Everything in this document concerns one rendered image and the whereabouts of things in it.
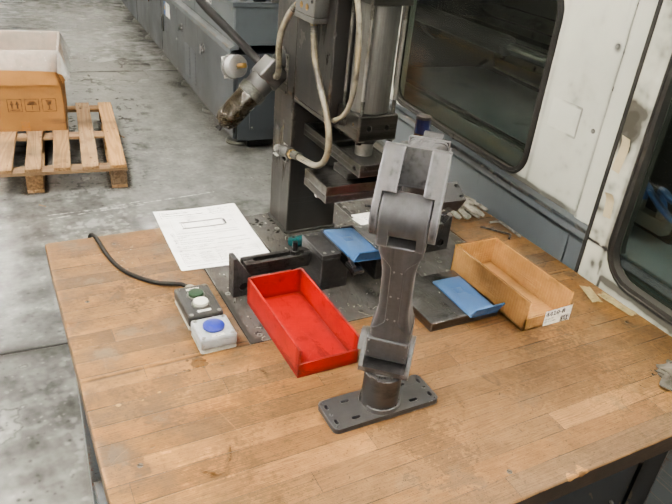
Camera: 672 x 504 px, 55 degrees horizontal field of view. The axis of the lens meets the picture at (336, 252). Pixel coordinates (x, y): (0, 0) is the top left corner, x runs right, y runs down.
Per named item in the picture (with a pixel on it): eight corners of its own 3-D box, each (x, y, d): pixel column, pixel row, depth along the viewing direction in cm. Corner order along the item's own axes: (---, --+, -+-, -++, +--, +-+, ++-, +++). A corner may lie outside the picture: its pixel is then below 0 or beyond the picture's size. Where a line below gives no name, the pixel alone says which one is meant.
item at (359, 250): (357, 265, 131) (360, 252, 130) (323, 231, 143) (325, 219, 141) (386, 262, 134) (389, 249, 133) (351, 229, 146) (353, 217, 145)
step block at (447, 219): (424, 252, 157) (430, 219, 153) (418, 247, 159) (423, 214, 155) (446, 248, 160) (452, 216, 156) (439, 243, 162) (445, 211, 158)
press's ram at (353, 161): (326, 219, 129) (339, 68, 114) (275, 169, 148) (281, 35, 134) (402, 207, 137) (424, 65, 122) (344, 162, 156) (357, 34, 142)
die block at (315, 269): (319, 290, 138) (322, 260, 135) (300, 267, 146) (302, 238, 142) (398, 274, 147) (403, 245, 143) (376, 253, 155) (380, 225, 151)
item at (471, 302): (475, 321, 130) (478, 309, 128) (432, 282, 141) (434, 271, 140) (502, 315, 133) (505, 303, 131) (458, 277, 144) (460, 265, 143)
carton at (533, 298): (521, 335, 132) (530, 303, 128) (449, 273, 151) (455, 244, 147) (567, 322, 138) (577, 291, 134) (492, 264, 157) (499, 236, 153)
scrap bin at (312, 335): (297, 378, 113) (299, 351, 110) (246, 302, 132) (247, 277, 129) (357, 362, 119) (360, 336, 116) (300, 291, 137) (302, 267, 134)
